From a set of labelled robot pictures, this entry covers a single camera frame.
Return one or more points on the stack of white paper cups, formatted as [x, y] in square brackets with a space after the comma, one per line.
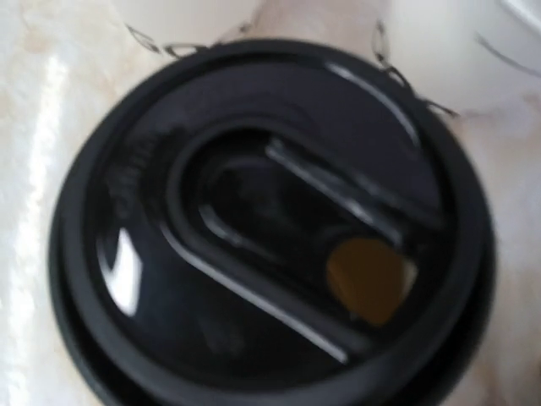
[465, 54]

